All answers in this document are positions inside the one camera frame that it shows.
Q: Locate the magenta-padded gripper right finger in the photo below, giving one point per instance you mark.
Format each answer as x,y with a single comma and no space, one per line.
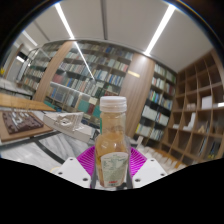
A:
146,170

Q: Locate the tall book-filled shelf unit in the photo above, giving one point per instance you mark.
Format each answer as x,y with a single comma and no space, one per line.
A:
93,76
35,71

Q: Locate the clear plastic drink bottle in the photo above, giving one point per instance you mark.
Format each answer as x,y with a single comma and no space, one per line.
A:
112,150

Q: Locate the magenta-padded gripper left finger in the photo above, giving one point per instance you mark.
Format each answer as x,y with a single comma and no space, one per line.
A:
75,170

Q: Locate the white architectural building model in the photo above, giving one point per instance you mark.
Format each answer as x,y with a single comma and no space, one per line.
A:
68,125

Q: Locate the wooden cubby shelf unit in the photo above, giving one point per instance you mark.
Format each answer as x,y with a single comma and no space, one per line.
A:
200,116

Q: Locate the ceiling light strip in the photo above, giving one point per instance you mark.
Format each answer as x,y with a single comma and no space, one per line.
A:
160,28

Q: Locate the brown architectural model on board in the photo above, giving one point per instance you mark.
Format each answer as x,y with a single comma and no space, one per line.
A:
21,123

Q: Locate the narrow book-filled shelf unit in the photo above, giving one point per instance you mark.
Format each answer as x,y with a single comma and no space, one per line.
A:
156,103

